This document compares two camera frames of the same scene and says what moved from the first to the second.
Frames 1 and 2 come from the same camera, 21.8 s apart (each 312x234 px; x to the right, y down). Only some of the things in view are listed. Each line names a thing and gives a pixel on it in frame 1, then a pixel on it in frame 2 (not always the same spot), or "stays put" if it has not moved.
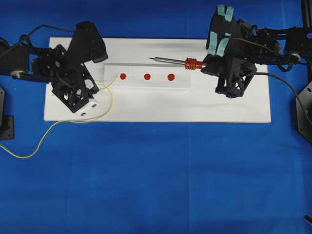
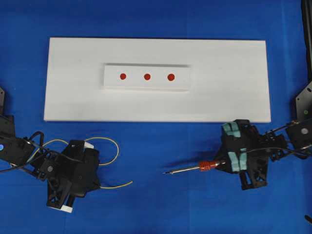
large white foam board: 162,80 stays put
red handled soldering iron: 190,64 → 204,166
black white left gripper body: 70,89 → 61,189
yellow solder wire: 107,86 → 99,164
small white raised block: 146,75 stays put
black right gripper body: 240,72 → 256,175
